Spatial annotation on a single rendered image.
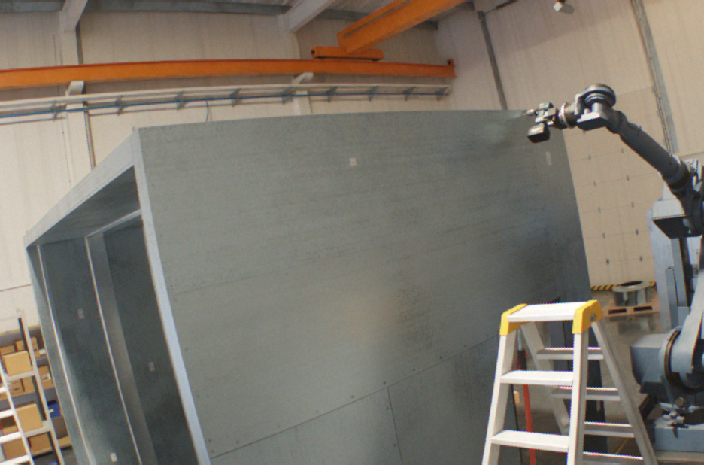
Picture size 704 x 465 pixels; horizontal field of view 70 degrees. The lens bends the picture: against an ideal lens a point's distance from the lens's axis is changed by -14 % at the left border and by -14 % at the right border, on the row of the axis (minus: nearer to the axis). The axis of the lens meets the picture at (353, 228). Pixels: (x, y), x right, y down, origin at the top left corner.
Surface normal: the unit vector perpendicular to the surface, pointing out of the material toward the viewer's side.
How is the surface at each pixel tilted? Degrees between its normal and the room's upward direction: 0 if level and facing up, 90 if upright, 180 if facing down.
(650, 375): 90
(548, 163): 90
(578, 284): 90
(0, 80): 90
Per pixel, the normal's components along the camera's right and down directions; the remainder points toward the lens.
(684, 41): -0.76, 0.16
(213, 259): 0.62, -0.11
